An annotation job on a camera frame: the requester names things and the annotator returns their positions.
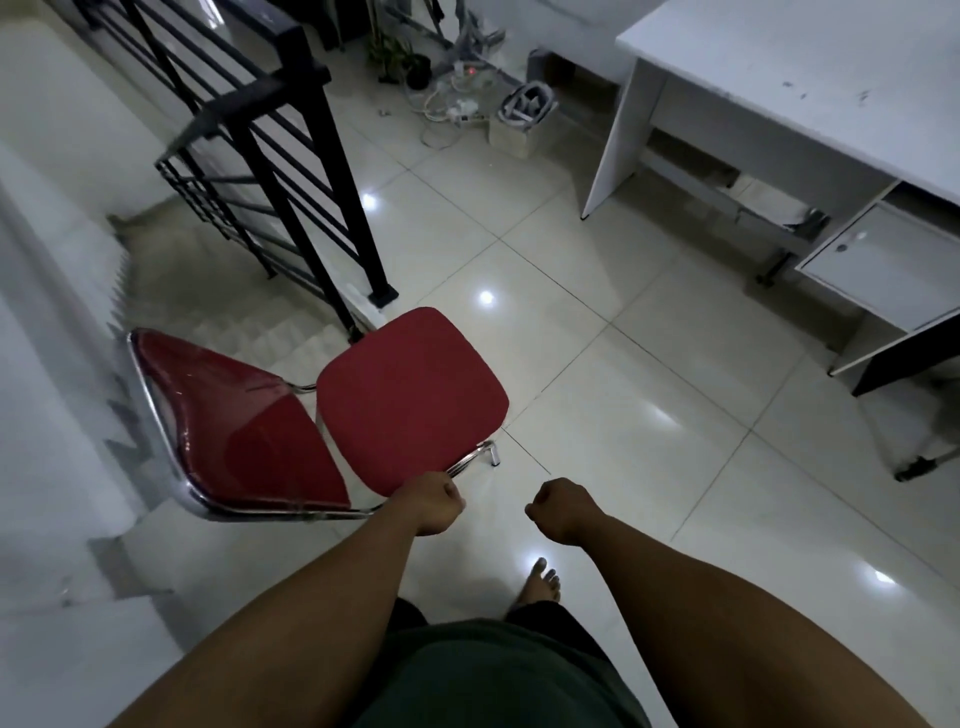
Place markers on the black caster wheel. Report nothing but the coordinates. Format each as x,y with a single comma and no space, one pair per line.
911,471

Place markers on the person's bare foot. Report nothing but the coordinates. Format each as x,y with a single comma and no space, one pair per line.
538,585

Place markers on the white staircase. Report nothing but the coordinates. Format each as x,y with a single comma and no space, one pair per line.
187,300

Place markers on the person's dark shorts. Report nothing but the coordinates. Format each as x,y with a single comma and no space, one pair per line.
555,619

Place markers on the person's right fingers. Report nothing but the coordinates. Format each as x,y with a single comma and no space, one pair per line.
537,508

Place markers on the person's left forearm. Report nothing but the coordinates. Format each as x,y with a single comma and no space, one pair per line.
300,622

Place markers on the black metal stair railing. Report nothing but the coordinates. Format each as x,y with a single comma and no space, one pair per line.
285,165

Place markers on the potted green plant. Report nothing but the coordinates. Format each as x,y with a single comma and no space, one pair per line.
401,52

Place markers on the person's right hand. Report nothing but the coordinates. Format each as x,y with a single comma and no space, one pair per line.
564,511

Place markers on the grey metal stand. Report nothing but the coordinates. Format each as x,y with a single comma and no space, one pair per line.
465,37

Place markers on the white headset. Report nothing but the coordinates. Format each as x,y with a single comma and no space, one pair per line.
529,101

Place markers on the person's green shirt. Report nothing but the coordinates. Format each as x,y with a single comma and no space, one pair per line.
487,682

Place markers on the person's right forearm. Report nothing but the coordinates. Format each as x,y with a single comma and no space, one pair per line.
735,630

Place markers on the person's left hand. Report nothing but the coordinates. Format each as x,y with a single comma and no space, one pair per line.
427,506

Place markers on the red chair with chrome frame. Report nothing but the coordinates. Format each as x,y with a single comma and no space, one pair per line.
405,397

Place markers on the white desk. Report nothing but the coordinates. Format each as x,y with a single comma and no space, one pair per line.
795,90

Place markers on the white power strip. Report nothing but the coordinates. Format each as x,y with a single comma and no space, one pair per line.
459,112

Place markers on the white desk cabinet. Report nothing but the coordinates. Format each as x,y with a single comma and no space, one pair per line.
877,262

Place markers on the person's left fingers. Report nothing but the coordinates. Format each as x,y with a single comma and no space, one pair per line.
452,496

